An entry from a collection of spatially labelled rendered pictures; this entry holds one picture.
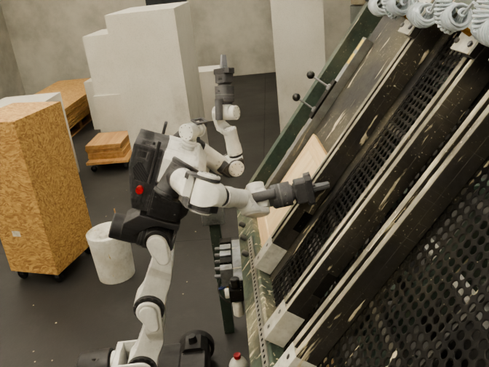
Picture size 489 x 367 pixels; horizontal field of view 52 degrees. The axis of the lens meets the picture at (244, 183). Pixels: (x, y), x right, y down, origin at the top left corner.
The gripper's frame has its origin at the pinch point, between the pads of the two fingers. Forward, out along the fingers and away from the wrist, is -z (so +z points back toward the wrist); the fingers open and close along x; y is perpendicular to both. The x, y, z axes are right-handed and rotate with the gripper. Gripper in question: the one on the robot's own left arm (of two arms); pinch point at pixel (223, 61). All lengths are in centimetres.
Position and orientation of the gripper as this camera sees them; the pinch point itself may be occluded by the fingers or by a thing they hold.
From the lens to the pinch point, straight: 234.5
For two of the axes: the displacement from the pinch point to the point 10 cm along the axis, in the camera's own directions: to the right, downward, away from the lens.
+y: -8.2, 1.0, -5.7
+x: 5.8, 0.9, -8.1
